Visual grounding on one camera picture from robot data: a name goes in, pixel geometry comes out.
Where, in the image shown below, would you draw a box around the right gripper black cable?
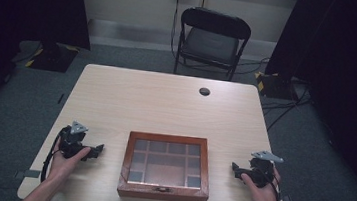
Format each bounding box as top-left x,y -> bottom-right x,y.
255,167 -> 287,201

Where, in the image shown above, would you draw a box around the person's left hand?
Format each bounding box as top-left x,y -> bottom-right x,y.
46,138 -> 93,186

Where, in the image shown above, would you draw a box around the person's right hand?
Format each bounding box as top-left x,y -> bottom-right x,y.
237,164 -> 283,201

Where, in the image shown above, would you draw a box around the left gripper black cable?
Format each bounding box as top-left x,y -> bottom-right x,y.
39,124 -> 71,185

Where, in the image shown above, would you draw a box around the black folding chair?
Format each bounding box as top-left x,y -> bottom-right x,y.
172,4 -> 254,83

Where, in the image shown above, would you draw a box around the black curtain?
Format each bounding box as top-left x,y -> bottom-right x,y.
250,0 -> 357,201
0,0 -> 97,139

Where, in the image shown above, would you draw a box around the wooden box with glass lid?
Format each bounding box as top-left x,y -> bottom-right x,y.
115,129 -> 216,201

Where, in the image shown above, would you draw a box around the black stand base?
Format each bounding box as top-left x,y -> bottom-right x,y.
24,39 -> 81,75
252,69 -> 302,102

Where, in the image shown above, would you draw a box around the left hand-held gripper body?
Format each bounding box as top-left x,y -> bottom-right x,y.
57,118 -> 98,163

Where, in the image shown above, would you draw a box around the black floor cables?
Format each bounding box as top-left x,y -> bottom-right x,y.
230,53 -> 317,136

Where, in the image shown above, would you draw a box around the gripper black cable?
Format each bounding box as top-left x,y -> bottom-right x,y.
255,167 -> 287,201
39,124 -> 71,185

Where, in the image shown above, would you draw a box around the black hanging power cable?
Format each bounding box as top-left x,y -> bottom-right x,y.
167,0 -> 186,61

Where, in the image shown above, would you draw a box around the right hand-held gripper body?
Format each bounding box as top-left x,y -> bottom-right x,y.
235,147 -> 286,192

